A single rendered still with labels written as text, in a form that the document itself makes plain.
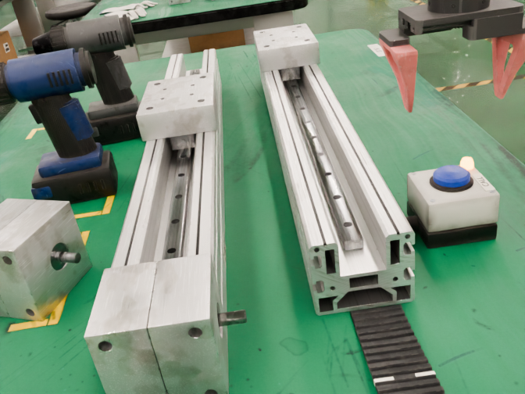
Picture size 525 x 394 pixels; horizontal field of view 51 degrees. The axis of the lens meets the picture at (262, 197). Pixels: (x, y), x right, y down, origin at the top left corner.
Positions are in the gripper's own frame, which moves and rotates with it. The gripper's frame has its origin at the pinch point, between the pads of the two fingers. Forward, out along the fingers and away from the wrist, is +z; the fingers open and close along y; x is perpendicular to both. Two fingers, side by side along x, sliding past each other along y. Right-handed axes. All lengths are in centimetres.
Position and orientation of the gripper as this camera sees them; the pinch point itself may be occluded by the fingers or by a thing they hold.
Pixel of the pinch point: (454, 96)
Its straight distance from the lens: 62.2
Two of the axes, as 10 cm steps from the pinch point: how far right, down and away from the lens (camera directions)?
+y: -9.9, 1.5, 0.0
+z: 1.3, 8.6, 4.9
